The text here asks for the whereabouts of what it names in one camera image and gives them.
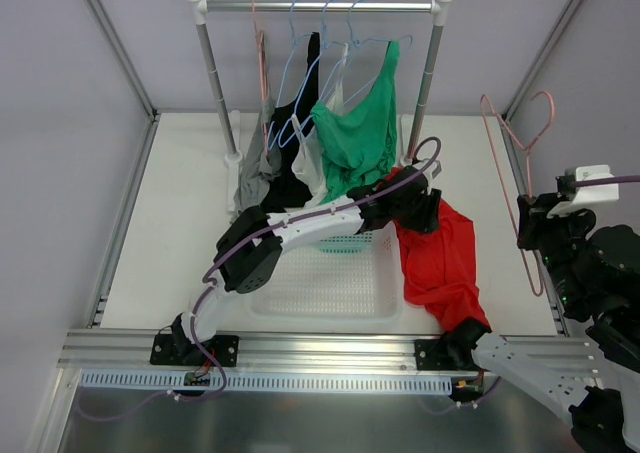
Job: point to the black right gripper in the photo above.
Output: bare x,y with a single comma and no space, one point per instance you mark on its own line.
530,221

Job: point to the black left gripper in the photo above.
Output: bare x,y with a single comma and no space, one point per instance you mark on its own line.
420,212

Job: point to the red tank top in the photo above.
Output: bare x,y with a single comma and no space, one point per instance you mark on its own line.
440,269

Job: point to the green tank top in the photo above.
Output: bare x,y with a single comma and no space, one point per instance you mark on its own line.
359,147

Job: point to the pink wire hanger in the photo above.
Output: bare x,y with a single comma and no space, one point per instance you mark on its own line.
263,75
520,153

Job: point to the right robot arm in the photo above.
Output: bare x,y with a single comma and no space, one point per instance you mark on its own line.
595,274

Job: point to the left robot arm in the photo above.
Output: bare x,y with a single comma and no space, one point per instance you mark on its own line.
249,251

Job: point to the white tank top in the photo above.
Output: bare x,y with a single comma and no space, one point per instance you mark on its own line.
307,166

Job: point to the black tank top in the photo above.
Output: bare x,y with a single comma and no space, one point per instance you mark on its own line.
286,190

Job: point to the grey tank top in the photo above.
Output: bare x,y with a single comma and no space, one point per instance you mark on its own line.
260,165

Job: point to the white plastic basket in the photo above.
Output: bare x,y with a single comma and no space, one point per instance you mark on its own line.
345,278

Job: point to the white and silver clothes rack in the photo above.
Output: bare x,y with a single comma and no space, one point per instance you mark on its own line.
230,121

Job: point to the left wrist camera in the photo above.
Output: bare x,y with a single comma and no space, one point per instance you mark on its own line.
431,170

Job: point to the white slotted cable duct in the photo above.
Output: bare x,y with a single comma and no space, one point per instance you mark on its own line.
266,382

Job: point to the aluminium mounting rail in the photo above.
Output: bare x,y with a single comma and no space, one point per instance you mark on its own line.
312,353

